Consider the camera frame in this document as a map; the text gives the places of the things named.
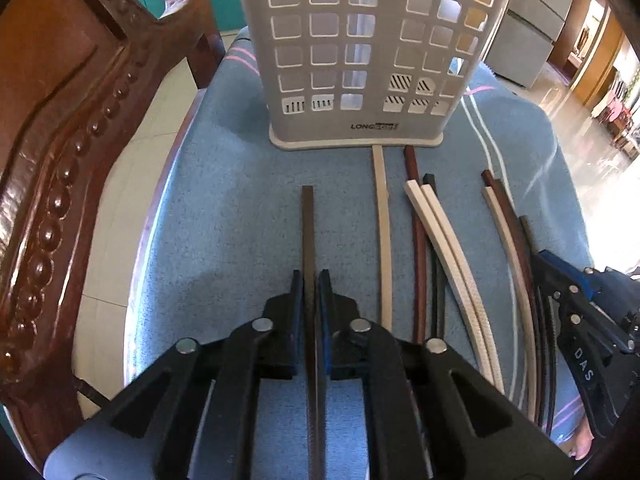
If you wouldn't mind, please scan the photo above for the dark brown chopstick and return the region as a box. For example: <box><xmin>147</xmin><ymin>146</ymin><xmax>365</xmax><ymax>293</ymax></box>
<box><xmin>302</xmin><ymin>185</ymin><xmax>326</xmax><ymax>479</ymax></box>

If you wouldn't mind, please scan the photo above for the maroon chopstick group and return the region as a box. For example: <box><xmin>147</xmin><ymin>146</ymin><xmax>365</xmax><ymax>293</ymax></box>
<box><xmin>480</xmin><ymin>170</ymin><xmax>542</xmax><ymax>429</ymax></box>

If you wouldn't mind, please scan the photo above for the person's right hand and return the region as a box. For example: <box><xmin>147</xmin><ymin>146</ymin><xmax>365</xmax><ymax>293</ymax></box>
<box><xmin>568</xmin><ymin>417</ymin><xmax>593</xmax><ymax>460</ymax></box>

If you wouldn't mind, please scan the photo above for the cream chopstick right group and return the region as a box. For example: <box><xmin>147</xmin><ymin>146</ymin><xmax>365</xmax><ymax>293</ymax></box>
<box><xmin>483</xmin><ymin>186</ymin><xmax>538</xmax><ymax>422</ymax></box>

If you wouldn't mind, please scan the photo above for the reddish brown chopstick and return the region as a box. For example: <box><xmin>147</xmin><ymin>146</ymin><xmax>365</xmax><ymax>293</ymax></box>
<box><xmin>404</xmin><ymin>145</ymin><xmax>427</xmax><ymax>344</ymax></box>

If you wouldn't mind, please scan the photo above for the cream textured chopstick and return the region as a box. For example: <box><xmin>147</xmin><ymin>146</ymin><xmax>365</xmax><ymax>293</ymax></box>
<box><xmin>404</xmin><ymin>180</ymin><xmax>503</xmax><ymax>390</ymax></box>
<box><xmin>421</xmin><ymin>184</ymin><xmax>504</xmax><ymax>393</ymax></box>

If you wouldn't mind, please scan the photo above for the black chopstick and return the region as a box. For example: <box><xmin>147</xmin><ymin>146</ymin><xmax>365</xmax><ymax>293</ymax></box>
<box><xmin>422</xmin><ymin>172</ymin><xmax>447</xmax><ymax>340</ymax></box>

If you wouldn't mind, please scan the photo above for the blue towel cloth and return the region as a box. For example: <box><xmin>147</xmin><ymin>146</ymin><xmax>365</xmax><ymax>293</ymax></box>
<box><xmin>125</xmin><ymin>35</ymin><xmax>591</xmax><ymax>404</ymax></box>

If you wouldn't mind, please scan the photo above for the beige chopstick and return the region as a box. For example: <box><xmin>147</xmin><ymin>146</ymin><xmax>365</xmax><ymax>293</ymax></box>
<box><xmin>371</xmin><ymin>145</ymin><xmax>393</xmax><ymax>330</ymax></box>

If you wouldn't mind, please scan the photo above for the grey drawer cabinet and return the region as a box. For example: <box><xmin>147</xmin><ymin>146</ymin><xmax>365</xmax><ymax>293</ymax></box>
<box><xmin>485</xmin><ymin>0</ymin><xmax>573</xmax><ymax>88</ymax></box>

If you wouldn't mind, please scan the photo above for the grey perforated utensil holder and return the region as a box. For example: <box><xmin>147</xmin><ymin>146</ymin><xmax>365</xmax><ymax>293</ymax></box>
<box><xmin>241</xmin><ymin>0</ymin><xmax>509</xmax><ymax>150</ymax></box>

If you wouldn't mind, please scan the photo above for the carved wooden chair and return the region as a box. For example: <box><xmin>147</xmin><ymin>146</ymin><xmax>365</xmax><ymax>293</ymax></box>
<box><xmin>1</xmin><ymin>0</ymin><xmax>224</xmax><ymax>469</ymax></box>

